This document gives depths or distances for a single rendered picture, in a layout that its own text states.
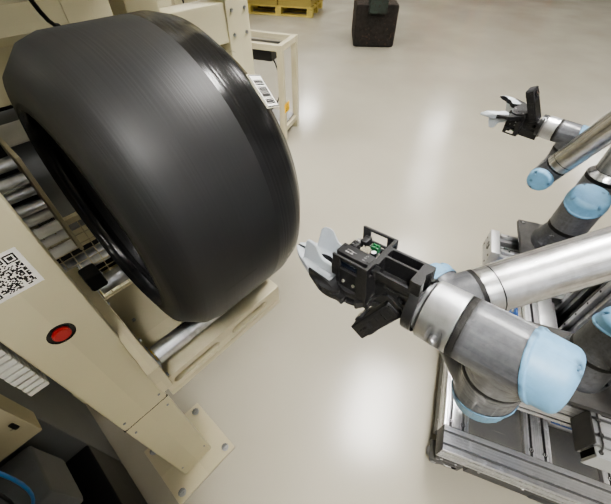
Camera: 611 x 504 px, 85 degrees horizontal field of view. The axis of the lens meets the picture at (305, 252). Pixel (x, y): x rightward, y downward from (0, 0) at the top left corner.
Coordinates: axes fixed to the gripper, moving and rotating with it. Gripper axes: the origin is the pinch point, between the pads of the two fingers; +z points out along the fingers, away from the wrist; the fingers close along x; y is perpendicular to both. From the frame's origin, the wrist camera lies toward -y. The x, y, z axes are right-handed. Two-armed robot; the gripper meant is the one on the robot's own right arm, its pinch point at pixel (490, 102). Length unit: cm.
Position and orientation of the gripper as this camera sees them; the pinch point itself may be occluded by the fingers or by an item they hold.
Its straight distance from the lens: 154.4
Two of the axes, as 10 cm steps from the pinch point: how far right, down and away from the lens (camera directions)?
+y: 1.0, 6.1, 7.9
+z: -6.9, -5.3, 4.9
